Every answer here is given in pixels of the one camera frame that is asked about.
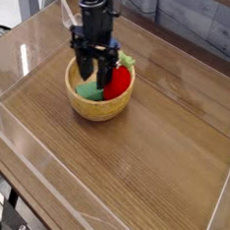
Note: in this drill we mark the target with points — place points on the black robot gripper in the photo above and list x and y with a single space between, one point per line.
93 39

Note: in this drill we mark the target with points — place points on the red plush strawberry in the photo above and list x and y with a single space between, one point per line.
121 77

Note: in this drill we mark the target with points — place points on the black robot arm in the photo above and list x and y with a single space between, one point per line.
93 40

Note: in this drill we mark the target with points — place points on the green rectangular block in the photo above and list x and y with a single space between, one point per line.
90 91

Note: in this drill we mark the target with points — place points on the light wooden bowl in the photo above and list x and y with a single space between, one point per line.
96 100

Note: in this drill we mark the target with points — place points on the clear acrylic tray enclosure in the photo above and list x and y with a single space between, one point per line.
162 164

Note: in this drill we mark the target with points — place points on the black bracket with cable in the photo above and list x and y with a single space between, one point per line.
11 220

